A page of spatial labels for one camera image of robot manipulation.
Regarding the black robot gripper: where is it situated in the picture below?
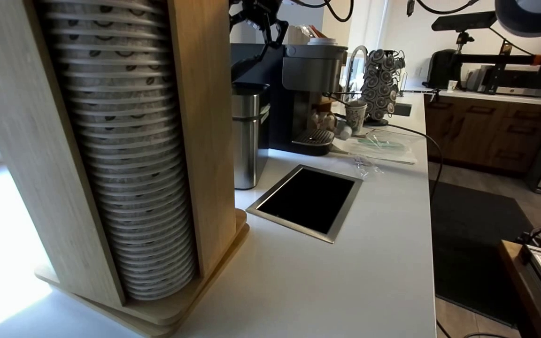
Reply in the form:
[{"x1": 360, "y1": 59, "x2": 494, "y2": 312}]
[{"x1": 229, "y1": 0, "x2": 289, "y2": 49}]

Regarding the stainless steel countertop bin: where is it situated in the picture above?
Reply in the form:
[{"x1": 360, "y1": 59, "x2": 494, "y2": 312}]
[{"x1": 231, "y1": 51, "x2": 281, "y2": 190}]

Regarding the Keurig coffee maker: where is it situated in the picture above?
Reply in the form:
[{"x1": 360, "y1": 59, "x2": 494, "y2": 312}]
[{"x1": 268, "y1": 46, "x2": 347, "y2": 156}]

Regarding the coffee pod carousel rack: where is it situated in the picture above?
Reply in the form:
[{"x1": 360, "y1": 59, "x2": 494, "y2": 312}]
[{"x1": 362, "y1": 49, "x2": 405, "y2": 125}]

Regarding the patterned paper cup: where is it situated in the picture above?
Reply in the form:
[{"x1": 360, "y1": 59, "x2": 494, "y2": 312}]
[{"x1": 345, "y1": 102, "x2": 366, "y2": 134}]

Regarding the stack of paper cups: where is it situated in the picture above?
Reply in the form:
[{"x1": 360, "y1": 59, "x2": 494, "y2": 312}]
[{"x1": 35, "y1": 0, "x2": 197, "y2": 301}]

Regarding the clear plastic zip bag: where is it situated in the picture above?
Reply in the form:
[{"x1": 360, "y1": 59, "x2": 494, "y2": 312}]
[{"x1": 332, "y1": 132, "x2": 417, "y2": 166}]

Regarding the steel-framed counter trash chute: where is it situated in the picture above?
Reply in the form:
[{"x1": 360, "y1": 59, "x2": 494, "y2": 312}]
[{"x1": 248, "y1": 166, "x2": 362, "y2": 245}]

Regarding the dark wooden cabinet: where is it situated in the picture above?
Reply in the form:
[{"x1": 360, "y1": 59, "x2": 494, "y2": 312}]
[{"x1": 424, "y1": 94, "x2": 541, "y2": 175}]

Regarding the wooden cup dispenser stand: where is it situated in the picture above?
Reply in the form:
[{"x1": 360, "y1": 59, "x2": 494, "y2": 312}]
[{"x1": 0, "y1": 0, "x2": 248, "y2": 337}]

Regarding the black floor mat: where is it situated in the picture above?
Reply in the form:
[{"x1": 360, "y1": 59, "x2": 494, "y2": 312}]
[{"x1": 432, "y1": 183, "x2": 531, "y2": 325}]

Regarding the black camera stand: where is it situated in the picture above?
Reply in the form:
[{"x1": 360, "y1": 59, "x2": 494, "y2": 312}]
[{"x1": 424, "y1": 12, "x2": 541, "y2": 94}]

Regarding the black power cable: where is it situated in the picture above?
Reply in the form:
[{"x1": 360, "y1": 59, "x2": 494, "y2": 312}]
[{"x1": 332, "y1": 87, "x2": 447, "y2": 190}]

